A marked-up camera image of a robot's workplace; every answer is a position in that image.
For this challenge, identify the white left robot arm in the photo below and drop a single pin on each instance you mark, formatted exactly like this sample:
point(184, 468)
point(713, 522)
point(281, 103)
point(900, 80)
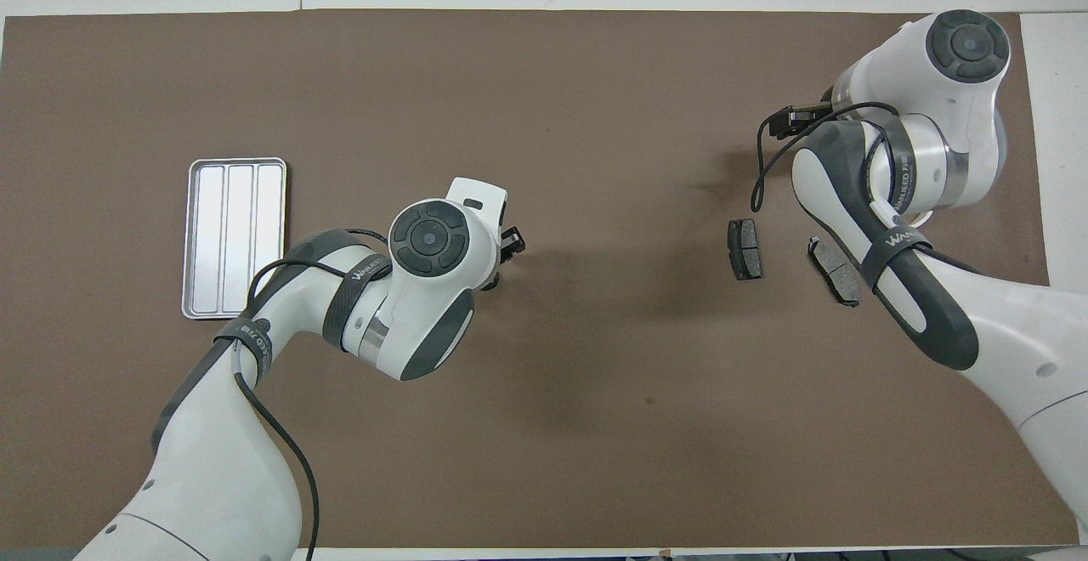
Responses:
point(212, 459)

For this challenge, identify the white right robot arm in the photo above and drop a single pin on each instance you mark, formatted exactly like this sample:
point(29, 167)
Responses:
point(1020, 331)

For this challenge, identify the silver metal tray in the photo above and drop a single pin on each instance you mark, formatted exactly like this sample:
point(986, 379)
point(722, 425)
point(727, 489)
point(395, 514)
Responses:
point(229, 229)

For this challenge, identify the dark grey brake pad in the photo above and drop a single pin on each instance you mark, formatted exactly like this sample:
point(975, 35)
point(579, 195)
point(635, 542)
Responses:
point(833, 270)
point(745, 251)

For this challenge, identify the brown table mat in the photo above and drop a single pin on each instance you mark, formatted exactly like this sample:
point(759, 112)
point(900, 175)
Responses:
point(595, 425)

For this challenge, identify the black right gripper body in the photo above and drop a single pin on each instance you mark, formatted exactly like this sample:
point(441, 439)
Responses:
point(790, 121)

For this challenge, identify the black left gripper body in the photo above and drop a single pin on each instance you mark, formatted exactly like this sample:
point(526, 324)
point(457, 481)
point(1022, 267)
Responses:
point(512, 245)

